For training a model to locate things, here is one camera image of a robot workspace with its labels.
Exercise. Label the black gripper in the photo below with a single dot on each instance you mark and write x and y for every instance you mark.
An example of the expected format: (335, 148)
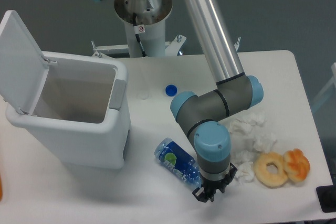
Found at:
(209, 188)

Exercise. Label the blue label plastic bottle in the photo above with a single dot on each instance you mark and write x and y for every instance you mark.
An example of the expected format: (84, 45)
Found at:
(179, 162)

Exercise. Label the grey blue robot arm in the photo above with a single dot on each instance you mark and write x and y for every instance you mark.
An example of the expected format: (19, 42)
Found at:
(198, 116)

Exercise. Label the blue bottle cap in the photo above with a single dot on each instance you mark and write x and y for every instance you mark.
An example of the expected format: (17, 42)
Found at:
(171, 90)

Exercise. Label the white bottle cap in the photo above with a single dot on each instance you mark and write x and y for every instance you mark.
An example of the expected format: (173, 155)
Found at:
(143, 95)

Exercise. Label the upper crumpled white tissue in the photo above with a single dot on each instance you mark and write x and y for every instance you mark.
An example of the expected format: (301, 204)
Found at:
(249, 133)

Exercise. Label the orange glazed bun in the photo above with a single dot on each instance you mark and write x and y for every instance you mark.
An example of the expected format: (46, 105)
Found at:
(296, 165)

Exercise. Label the black device at edge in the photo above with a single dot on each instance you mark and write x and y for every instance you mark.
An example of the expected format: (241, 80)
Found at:
(326, 197)

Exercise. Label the white trash bin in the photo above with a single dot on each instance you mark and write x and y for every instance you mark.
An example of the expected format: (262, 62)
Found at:
(76, 106)

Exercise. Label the orange object at edge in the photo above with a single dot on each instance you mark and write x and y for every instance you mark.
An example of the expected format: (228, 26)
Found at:
(1, 189)

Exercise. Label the plain ring doughnut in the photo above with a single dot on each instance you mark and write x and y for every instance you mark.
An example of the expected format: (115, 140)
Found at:
(269, 169)

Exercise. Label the white frame at right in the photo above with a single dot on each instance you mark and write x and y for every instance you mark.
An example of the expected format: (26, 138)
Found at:
(325, 93)

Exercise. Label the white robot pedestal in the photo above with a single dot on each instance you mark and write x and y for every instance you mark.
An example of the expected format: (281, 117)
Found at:
(144, 23)

